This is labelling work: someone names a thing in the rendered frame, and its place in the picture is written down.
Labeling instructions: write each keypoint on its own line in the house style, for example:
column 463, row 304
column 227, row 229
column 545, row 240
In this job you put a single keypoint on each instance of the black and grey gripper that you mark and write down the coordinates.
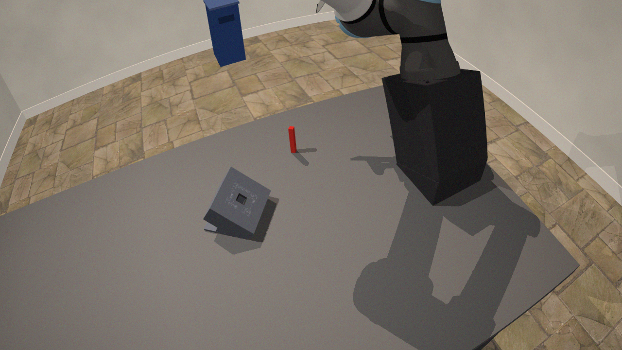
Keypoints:
column 319, row 6

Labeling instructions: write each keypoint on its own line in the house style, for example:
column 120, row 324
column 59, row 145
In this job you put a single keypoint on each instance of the red rectangular peg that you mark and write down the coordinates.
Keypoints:
column 292, row 139

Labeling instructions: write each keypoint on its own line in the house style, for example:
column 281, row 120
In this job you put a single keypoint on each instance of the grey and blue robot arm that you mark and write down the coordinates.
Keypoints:
column 426, row 53

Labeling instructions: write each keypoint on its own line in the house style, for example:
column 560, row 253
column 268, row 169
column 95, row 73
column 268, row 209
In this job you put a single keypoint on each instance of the dark grey sloped panel with square hole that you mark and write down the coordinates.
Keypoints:
column 237, row 206

